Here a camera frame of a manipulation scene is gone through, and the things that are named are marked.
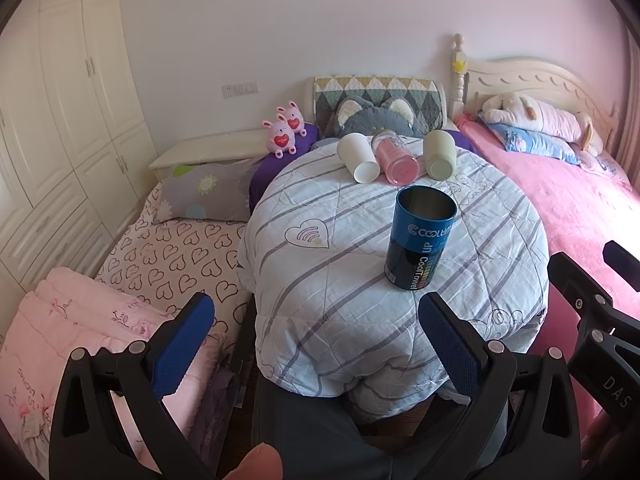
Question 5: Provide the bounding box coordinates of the diamond pattern quilted cushion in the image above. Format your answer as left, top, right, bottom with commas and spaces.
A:
309, 75, 448, 138

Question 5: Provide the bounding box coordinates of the heart pattern bed sheet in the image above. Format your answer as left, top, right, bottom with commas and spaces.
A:
96, 185, 250, 356

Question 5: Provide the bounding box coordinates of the pink bunny plush back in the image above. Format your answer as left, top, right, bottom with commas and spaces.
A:
277, 101, 307, 136

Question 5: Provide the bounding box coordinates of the white wall socket plate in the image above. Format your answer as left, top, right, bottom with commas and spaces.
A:
221, 81, 259, 99

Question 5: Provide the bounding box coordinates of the white paper cup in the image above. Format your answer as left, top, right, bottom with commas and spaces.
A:
336, 132, 380, 184

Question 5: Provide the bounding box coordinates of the operator fingertip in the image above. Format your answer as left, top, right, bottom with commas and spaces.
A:
224, 443, 283, 480

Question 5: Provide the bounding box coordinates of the white wardrobe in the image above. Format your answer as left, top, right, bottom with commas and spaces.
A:
1, 0, 156, 325

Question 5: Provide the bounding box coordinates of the pink towel glass jar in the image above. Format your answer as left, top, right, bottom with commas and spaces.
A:
371, 130, 420, 186

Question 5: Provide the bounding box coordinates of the folded pink floral quilt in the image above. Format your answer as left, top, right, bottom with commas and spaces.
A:
1, 269, 216, 479

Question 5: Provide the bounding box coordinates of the blue cartoon pillow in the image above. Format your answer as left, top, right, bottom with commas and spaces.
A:
477, 112, 580, 166

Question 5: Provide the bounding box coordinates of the cream bedside shelf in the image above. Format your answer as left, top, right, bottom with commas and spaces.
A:
150, 129, 268, 180

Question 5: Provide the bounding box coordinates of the pale green cup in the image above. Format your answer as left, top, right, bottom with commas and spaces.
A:
423, 130, 458, 181

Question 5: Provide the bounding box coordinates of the pink bunny plush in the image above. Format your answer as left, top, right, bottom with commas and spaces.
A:
262, 113, 297, 158
277, 101, 307, 136

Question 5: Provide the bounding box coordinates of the white grey striped quilt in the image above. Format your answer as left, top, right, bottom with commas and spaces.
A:
238, 144, 549, 422

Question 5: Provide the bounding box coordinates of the white pink plush dog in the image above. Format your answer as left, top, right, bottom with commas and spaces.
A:
482, 92, 604, 156

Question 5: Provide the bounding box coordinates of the pink bunny plush front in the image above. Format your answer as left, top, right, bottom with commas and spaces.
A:
262, 113, 297, 158

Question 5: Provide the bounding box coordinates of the grey flower pillow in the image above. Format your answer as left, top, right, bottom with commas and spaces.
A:
156, 158, 260, 222

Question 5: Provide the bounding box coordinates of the black blue CoolTowel can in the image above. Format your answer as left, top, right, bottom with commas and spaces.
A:
384, 185, 458, 290

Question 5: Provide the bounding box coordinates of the cream wooden headboard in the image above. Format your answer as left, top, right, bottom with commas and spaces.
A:
448, 34, 620, 152

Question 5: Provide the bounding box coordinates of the pink curtain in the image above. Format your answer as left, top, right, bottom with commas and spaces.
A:
615, 32, 640, 191

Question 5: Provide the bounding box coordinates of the pink fleece blanket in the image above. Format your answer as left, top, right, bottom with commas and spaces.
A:
452, 112, 640, 426

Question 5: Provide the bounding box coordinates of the grey koala plush cushion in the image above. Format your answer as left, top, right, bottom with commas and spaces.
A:
312, 96, 418, 148

